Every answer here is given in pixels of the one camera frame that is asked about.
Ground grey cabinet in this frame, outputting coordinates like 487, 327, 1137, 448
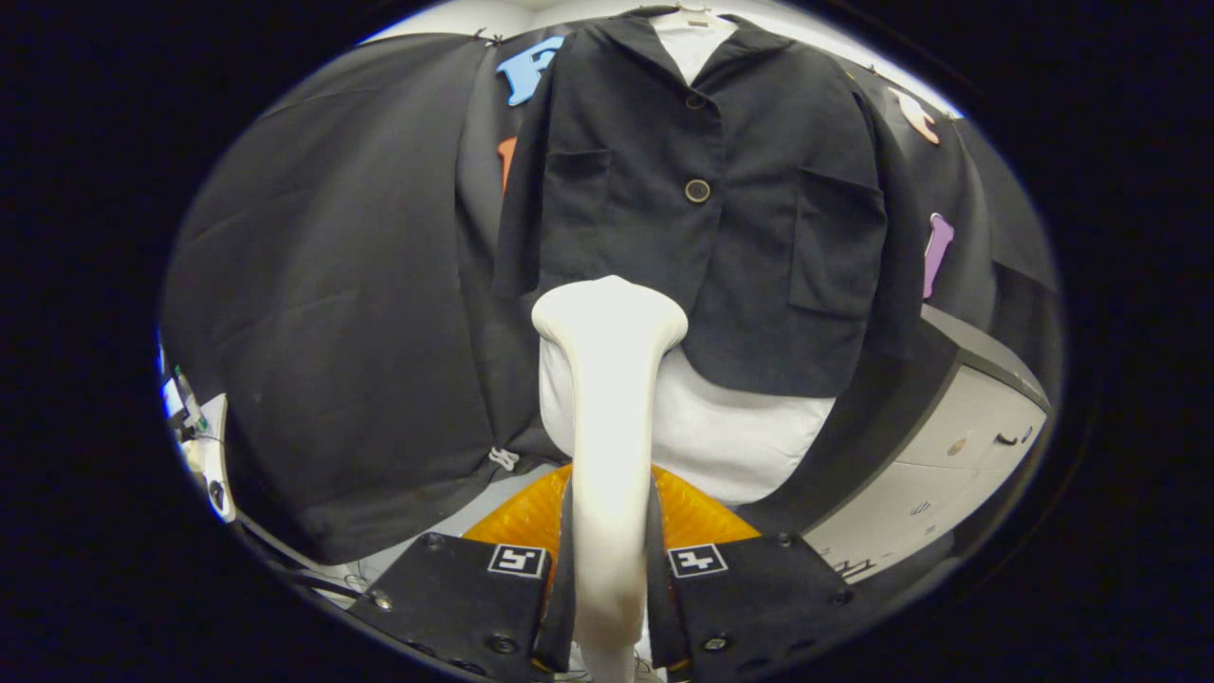
749, 304, 1052, 584

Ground white garment steamer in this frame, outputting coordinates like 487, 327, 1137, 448
531, 275, 690, 683

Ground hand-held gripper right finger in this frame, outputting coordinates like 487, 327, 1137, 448
650, 465, 855, 682

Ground white equipment with cables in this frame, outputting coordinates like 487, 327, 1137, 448
156, 341, 238, 523

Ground black backdrop cloth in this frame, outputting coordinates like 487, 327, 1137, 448
159, 5, 1061, 565

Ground black jacket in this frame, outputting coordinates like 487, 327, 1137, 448
491, 8, 926, 399

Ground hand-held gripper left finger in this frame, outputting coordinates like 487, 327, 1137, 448
346, 465, 575, 682

